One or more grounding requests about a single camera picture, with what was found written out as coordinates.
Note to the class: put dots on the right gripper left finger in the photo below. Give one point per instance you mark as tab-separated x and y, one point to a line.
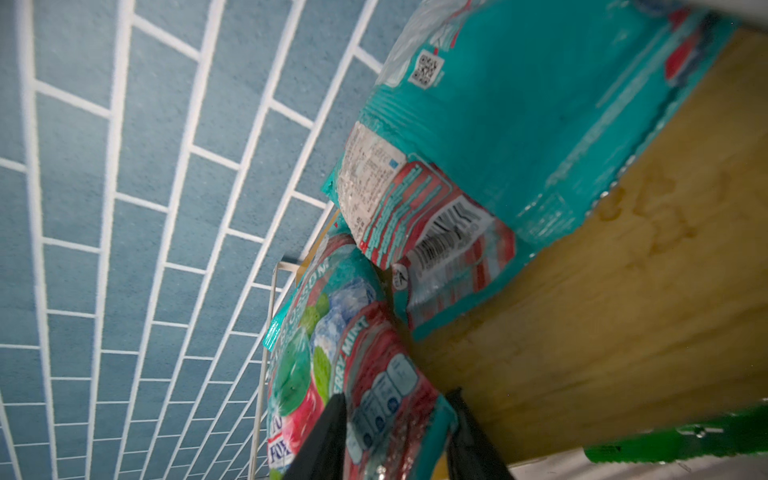
322	455

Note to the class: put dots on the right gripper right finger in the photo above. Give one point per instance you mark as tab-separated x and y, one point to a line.
470	453

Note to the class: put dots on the green Fox's candy bag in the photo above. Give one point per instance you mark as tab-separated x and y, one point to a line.
732	434

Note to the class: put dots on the teal snack bag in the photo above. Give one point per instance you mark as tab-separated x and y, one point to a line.
495	127

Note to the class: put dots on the white wooden shelf rack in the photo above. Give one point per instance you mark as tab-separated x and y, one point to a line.
654	312

